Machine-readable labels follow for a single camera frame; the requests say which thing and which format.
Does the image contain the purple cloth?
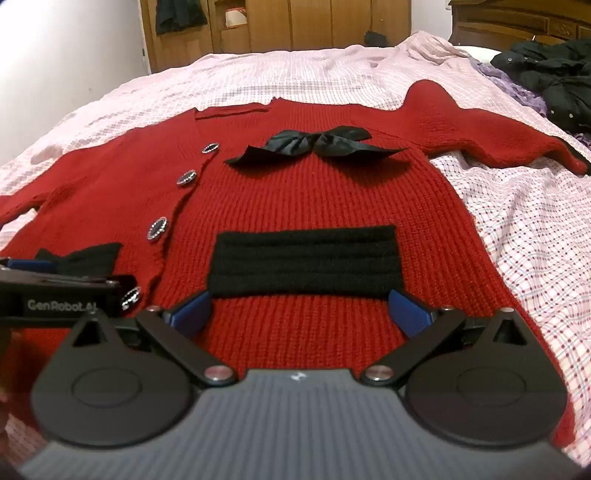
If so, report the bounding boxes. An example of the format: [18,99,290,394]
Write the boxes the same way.
[475,60,591,148]

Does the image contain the red knit cardigan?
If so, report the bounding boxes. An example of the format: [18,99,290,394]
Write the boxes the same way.
[0,79,591,467]

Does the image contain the pink checked bed sheet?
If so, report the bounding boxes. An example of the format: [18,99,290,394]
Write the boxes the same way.
[0,30,591,480]

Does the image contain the white and pink box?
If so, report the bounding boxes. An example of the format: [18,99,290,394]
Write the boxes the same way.
[224,4,250,31]

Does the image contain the white pillow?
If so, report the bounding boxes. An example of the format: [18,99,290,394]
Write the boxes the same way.
[462,45,499,63]

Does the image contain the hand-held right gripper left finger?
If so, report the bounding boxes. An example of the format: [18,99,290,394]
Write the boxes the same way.
[70,290,237,387]

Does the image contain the wooden wardrobe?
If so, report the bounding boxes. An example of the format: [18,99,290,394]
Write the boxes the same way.
[139,0,411,75]

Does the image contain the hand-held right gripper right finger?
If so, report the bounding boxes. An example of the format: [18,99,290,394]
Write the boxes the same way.
[360,290,532,387]

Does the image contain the black jacket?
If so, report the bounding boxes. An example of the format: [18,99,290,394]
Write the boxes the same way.
[490,39,591,134]

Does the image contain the dark hanging clothes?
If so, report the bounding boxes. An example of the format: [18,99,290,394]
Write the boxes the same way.
[154,0,208,35]

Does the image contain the wooden headboard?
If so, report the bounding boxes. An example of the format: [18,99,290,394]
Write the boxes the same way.
[450,0,591,47]

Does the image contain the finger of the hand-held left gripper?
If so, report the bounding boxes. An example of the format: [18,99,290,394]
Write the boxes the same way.
[0,257,55,277]

